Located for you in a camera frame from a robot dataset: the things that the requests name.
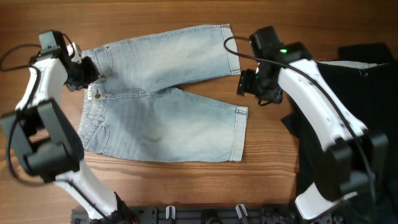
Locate light blue denim shorts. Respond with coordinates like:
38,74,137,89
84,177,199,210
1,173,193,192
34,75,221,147
78,24,248,162

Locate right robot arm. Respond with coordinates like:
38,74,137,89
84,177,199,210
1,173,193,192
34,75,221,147
237,26,388,221

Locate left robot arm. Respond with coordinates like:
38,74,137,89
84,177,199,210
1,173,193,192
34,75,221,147
1,30,139,223

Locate black clothes pile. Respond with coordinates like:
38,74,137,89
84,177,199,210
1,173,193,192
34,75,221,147
282,42,397,223

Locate right white rail clip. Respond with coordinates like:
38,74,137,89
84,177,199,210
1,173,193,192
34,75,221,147
235,204,249,224

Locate white rail clip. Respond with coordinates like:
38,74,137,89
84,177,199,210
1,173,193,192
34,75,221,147
165,205,176,220
235,204,249,224

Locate left white rail clip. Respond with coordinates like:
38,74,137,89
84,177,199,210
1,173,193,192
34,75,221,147
165,205,176,220

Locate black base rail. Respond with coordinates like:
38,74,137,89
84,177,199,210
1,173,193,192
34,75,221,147
70,203,343,224

